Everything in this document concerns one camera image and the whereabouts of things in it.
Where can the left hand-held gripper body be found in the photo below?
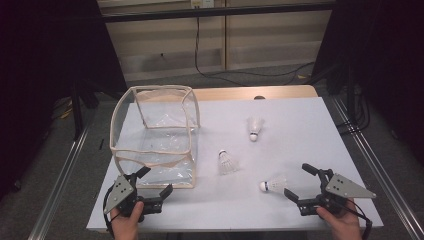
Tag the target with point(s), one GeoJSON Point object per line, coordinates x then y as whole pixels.
{"type": "Point", "coordinates": [120, 191]}

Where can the dark round table grommet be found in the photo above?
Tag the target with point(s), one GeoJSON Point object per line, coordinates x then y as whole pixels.
{"type": "Point", "coordinates": [259, 97]}

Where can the white table cover sheet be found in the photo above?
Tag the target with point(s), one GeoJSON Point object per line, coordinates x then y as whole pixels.
{"type": "Point", "coordinates": [300, 150]}

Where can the person's left hand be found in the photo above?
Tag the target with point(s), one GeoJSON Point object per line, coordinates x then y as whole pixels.
{"type": "Point", "coordinates": [125, 226]}

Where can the person's right hand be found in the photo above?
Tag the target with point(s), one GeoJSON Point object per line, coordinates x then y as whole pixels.
{"type": "Point", "coordinates": [345, 226]}

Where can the small black floor object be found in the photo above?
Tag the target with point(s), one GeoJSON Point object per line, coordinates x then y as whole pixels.
{"type": "Point", "coordinates": [101, 144]}

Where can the dark curtain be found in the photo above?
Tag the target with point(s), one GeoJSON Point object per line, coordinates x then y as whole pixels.
{"type": "Point", "coordinates": [40, 66]}
{"type": "Point", "coordinates": [393, 66]}

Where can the metal floor rail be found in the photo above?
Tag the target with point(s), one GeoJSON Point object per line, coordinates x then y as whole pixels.
{"type": "Point", "coordinates": [395, 191]}
{"type": "Point", "coordinates": [56, 196]}

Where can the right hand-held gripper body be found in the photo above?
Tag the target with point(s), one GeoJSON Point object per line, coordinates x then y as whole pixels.
{"type": "Point", "coordinates": [346, 188]}

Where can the white wall socket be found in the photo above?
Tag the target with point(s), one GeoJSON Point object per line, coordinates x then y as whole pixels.
{"type": "Point", "coordinates": [201, 3]}

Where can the black horizontal bar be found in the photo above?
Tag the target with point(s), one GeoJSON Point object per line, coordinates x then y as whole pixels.
{"type": "Point", "coordinates": [200, 13]}

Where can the black metal stand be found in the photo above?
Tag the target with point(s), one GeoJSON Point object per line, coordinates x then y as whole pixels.
{"type": "Point", "coordinates": [77, 113]}

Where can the wooden table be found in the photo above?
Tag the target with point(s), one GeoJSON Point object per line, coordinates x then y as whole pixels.
{"type": "Point", "coordinates": [283, 91]}

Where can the clear storage bag beige trim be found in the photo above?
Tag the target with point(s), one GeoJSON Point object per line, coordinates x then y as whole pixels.
{"type": "Point", "coordinates": [160, 140]}

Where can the white feather shuttlecock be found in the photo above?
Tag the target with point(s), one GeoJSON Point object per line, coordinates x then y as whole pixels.
{"type": "Point", "coordinates": [226, 161]}
{"type": "Point", "coordinates": [255, 128]}
{"type": "Point", "coordinates": [273, 185]}

